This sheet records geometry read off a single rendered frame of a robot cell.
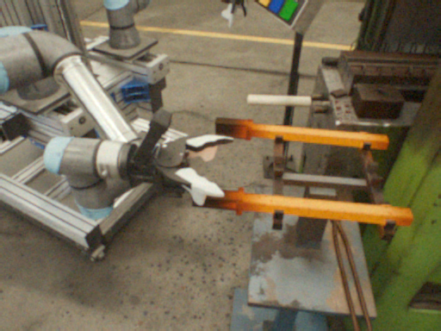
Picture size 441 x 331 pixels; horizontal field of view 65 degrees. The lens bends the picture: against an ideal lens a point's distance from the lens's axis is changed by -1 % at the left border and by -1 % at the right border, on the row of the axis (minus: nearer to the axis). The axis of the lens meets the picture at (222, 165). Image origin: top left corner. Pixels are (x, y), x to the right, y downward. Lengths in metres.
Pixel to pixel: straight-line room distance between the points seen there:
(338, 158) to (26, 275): 1.51
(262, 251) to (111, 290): 0.96
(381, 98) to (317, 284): 0.53
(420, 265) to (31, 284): 1.60
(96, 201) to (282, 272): 0.48
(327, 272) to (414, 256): 0.28
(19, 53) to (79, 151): 0.34
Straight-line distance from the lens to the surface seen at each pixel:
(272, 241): 0.97
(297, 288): 0.91
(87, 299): 1.76
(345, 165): 1.15
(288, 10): 1.57
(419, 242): 1.06
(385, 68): 1.21
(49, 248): 1.99
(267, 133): 0.87
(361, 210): 0.72
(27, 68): 0.95
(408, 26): 1.42
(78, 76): 0.92
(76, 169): 0.70
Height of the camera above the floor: 1.48
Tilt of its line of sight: 42 degrees down
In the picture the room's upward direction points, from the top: straight up
